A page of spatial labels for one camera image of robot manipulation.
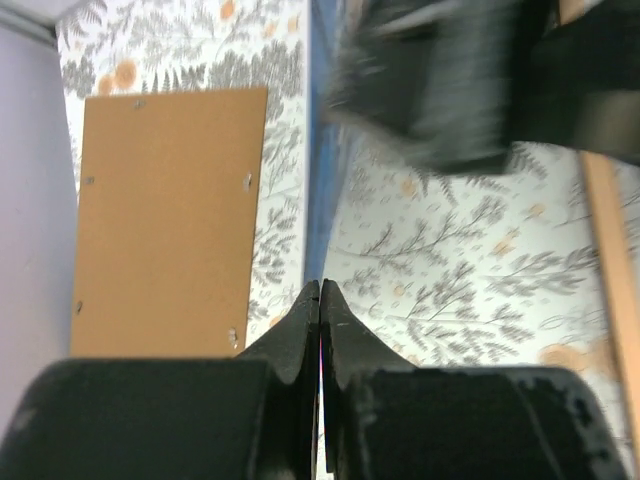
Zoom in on wooden picture frame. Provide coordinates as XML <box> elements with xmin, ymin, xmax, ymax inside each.
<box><xmin>557</xmin><ymin>0</ymin><xmax>640</xmax><ymax>431</ymax></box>

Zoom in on left aluminium corner post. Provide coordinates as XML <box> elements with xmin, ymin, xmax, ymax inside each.
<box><xmin>0</xmin><ymin>0</ymin><xmax>88</xmax><ymax>48</ymax></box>

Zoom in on brown cardboard backing board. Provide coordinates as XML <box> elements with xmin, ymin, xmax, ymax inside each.
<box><xmin>71</xmin><ymin>87</ymin><xmax>267</xmax><ymax>358</ymax></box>

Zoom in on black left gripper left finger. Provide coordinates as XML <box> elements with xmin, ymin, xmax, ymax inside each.
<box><xmin>1</xmin><ymin>281</ymin><xmax>320</xmax><ymax>480</ymax></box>

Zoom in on building photo print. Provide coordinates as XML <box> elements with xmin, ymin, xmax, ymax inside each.
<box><xmin>303</xmin><ymin>1</ymin><xmax>362</xmax><ymax>282</ymax></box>

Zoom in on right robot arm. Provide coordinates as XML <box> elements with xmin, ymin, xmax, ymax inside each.
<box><xmin>325</xmin><ymin>1</ymin><xmax>639</xmax><ymax>175</ymax></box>

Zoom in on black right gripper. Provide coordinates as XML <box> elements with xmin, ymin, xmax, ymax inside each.
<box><xmin>325</xmin><ymin>1</ymin><xmax>520</xmax><ymax>175</ymax></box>

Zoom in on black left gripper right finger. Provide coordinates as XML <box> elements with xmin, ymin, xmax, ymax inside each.
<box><xmin>319</xmin><ymin>280</ymin><xmax>628</xmax><ymax>480</ymax></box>

